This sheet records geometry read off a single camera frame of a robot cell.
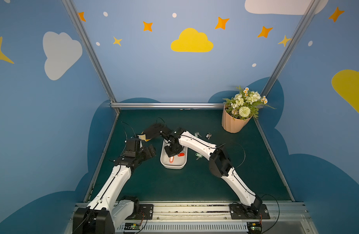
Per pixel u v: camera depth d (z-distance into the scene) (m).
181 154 0.96
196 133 1.08
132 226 0.72
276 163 0.98
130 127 1.05
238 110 0.88
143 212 0.76
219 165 0.58
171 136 0.70
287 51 0.86
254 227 0.73
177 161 0.93
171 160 0.93
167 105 1.31
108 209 0.42
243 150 1.02
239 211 0.75
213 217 0.75
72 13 0.70
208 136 1.06
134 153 0.63
